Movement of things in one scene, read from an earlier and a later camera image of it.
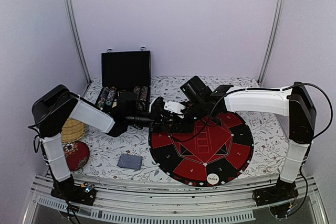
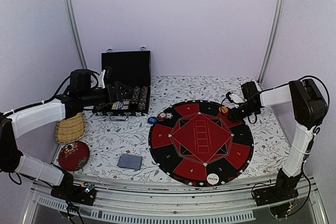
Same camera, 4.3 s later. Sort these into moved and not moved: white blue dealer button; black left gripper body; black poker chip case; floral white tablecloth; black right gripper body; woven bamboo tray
Moved: black left gripper body; black right gripper body
Not moved: floral white tablecloth; white blue dealer button; woven bamboo tray; black poker chip case
